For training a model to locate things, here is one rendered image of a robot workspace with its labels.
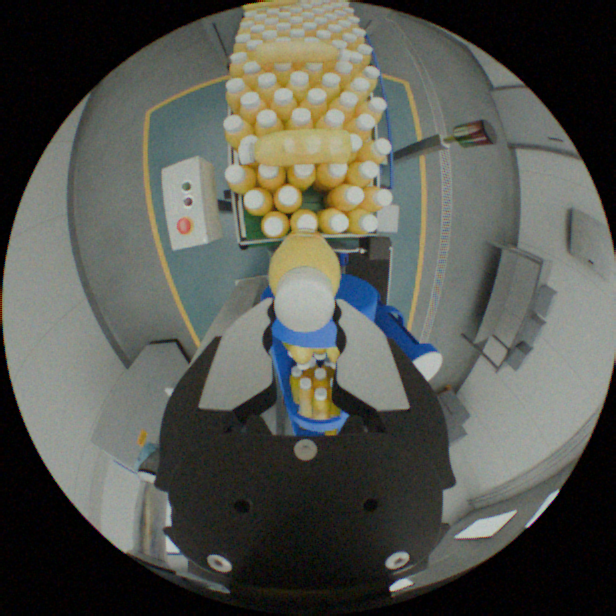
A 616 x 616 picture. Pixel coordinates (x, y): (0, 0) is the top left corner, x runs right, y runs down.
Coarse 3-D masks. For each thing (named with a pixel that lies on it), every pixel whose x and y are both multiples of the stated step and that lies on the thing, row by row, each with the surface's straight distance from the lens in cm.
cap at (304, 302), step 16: (304, 272) 12; (288, 288) 11; (304, 288) 11; (320, 288) 11; (288, 304) 11; (304, 304) 11; (320, 304) 11; (288, 320) 12; (304, 320) 12; (320, 320) 12
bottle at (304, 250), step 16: (288, 240) 17; (304, 240) 16; (320, 240) 17; (272, 256) 17; (288, 256) 14; (304, 256) 13; (320, 256) 14; (336, 256) 17; (272, 272) 15; (288, 272) 12; (320, 272) 12; (336, 272) 15; (272, 288) 15; (336, 288) 15
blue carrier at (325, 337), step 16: (352, 288) 44; (368, 288) 45; (352, 304) 36; (368, 304) 37; (288, 336) 35; (304, 336) 34; (320, 336) 33; (272, 352) 53; (288, 368) 70; (288, 384) 75; (288, 400) 68; (304, 416) 65; (304, 432) 112; (320, 432) 111
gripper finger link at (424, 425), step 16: (400, 352) 9; (400, 368) 8; (416, 368) 8; (416, 384) 8; (416, 400) 7; (432, 400) 8; (384, 416) 7; (400, 416) 7; (416, 416) 7; (432, 416) 7; (384, 432) 7; (400, 432) 7; (416, 432) 7; (432, 432) 7; (432, 448) 7; (448, 448) 7; (448, 464) 7; (448, 480) 7
